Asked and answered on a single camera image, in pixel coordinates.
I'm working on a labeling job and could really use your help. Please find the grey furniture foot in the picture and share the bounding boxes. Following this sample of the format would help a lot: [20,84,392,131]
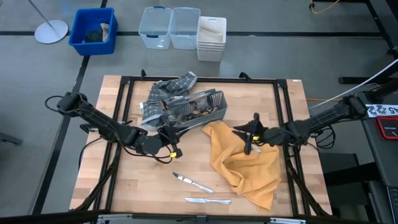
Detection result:
[0,131,24,146]

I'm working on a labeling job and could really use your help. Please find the dark grey desk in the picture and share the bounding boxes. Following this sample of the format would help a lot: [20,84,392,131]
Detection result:
[353,79,398,224]

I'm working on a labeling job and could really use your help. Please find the black cable bundle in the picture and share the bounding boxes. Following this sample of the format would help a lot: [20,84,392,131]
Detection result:
[310,124,337,151]

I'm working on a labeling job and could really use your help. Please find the red and black device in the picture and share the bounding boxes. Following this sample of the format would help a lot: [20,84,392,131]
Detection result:
[374,116,398,141]

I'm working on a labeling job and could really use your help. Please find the dark cloth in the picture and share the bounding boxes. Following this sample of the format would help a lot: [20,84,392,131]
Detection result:
[83,29,104,44]

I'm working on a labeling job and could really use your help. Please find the white printed label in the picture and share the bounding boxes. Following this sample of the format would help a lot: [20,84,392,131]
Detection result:
[366,103,398,119]

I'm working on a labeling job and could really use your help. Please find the yellow terry towel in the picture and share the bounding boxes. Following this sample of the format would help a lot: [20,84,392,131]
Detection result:
[201,120,282,211]

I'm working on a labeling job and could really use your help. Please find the beige cloth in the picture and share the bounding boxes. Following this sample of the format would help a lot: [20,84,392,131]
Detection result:
[198,27,225,44]

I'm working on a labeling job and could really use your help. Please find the grey mesh silverware basket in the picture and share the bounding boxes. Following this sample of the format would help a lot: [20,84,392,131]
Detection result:
[160,89,228,129]

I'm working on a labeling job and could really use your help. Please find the grey checked dish towel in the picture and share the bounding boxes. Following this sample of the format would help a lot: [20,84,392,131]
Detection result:
[139,70,198,130]

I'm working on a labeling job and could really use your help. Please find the clear plastic bin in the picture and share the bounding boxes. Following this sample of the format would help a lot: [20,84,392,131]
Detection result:
[169,6,201,50]

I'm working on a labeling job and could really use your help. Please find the black floor stand frame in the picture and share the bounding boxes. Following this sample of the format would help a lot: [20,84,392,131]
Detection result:
[338,0,398,85]

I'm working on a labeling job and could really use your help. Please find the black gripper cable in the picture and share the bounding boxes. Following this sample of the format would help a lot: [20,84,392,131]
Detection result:
[124,146,174,164]

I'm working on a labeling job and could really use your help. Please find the white round-base floor stand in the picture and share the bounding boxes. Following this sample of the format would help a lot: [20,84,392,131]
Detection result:
[27,0,70,45]

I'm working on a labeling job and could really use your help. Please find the yellow floor cable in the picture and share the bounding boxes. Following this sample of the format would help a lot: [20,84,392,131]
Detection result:
[306,96,343,103]

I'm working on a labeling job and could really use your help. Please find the white stacked bins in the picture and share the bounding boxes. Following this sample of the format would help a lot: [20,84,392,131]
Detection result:
[196,16,228,63]

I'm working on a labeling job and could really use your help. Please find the clear bin with dark handle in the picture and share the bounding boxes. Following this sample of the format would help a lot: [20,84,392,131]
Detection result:
[138,6,173,50]

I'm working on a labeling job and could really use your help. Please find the blue plastic bin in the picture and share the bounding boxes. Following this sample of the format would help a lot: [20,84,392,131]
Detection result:
[68,7,119,57]

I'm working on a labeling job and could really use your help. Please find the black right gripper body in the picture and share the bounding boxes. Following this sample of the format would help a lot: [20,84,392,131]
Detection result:
[247,126,282,147]

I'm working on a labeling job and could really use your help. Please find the white cable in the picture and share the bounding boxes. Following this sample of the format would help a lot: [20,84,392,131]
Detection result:
[309,58,398,110]

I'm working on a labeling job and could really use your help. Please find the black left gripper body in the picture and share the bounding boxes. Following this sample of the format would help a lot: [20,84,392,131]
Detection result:
[136,126,180,156]

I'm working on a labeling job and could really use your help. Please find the yellow looped cable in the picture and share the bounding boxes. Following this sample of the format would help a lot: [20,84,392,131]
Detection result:
[309,0,341,15]

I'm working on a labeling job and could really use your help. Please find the beige folded item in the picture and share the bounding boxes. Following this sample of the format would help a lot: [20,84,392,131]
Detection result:
[99,22,111,43]

